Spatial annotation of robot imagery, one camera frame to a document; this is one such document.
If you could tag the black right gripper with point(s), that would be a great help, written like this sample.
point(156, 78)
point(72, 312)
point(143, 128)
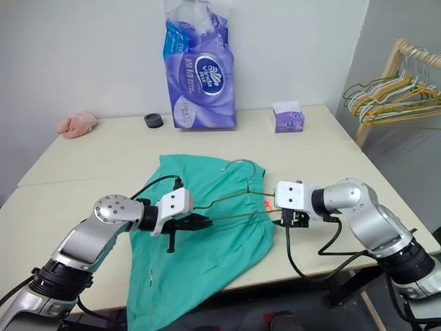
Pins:
point(296, 217)

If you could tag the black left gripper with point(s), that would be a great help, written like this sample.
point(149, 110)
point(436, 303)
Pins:
point(171, 230)

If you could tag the green shorts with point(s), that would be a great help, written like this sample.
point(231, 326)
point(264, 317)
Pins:
point(206, 258)

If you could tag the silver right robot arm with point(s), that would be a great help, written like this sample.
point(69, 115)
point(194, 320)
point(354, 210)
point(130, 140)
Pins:
point(375, 220)

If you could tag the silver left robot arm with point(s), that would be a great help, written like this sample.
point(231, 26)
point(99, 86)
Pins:
point(103, 227)

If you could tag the dark rounded shape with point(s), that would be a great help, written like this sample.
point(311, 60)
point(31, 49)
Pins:
point(284, 321)

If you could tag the small purple tissue box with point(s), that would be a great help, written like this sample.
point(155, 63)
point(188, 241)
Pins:
point(287, 119)

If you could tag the large purple tissue pack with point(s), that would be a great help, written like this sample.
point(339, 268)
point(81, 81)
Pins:
point(201, 79)

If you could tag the pink plush toy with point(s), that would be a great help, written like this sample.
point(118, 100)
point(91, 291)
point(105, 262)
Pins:
point(77, 125)

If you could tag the wooden clothes rack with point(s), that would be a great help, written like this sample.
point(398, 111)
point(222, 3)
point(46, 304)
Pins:
point(392, 65)

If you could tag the bunch of hangers on rack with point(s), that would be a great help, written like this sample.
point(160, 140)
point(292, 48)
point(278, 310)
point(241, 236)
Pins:
point(413, 74)

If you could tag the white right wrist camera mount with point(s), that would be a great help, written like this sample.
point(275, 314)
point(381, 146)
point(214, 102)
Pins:
point(293, 196)

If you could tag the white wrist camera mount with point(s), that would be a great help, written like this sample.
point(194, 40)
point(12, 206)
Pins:
point(293, 196)
point(174, 205)

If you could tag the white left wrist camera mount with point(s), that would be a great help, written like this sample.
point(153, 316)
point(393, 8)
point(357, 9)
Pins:
point(174, 205)

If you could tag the black table frame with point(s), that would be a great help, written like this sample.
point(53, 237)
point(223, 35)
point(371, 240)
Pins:
point(348, 286)

